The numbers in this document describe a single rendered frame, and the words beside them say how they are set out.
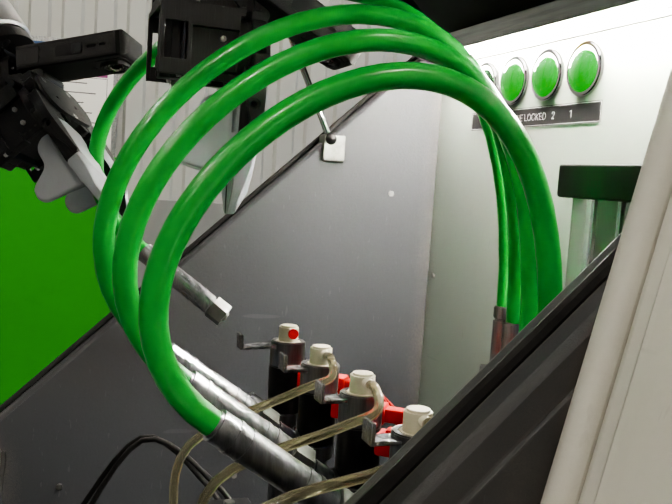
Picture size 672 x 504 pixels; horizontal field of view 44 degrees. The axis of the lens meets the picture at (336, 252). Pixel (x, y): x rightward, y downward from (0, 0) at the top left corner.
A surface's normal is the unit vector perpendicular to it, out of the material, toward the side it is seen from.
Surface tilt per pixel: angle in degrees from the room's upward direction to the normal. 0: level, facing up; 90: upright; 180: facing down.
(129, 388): 90
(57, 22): 90
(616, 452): 76
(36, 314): 90
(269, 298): 90
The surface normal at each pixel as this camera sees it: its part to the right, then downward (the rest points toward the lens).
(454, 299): -0.94, -0.04
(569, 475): -0.39, -0.11
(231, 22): 0.34, 0.11
